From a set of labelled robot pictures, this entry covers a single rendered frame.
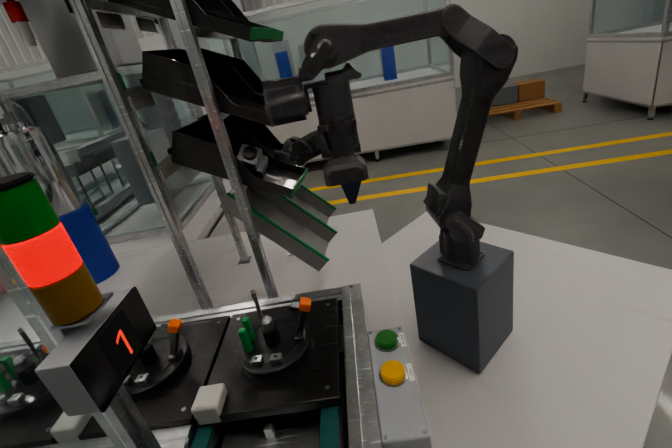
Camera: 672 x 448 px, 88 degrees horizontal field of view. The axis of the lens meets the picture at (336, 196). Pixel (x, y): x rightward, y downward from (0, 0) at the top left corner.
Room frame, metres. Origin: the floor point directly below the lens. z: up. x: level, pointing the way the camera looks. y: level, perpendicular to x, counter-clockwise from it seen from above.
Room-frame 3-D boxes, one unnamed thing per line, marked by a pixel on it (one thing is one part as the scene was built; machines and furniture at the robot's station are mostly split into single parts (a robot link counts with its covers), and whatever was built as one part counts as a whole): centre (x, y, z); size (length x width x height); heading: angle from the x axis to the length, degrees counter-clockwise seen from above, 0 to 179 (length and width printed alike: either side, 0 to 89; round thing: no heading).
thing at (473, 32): (0.55, -0.14, 1.45); 0.29 x 0.08 x 0.11; 91
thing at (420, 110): (5.06, -0.22, 1.13); 3.06 x 1.36 x 2.25; 82
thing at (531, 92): (5.31, -2.88, 0.20); 1.20 x 0.80 x 0.41; 82
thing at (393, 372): (0.42, -0.03, 0.96); 0.04 x 0.04 x 0.02
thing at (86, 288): (0.33, 0.31, 1.28); 0.05 x 0.05 x 0.05
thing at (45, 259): (0.33, 0.31, 1.33); 0.05 x 0.05 x 0.05
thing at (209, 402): (0.51, 0.17, 1.01); 0.24 x 0.24 x 0.13; 86
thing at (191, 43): (0.88, 0.28, 1.26); 0.36 x 0.21 x 0.80; 176
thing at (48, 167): (1.16, 0.94, 1.32); 0.14 x 0.14 x 0.38
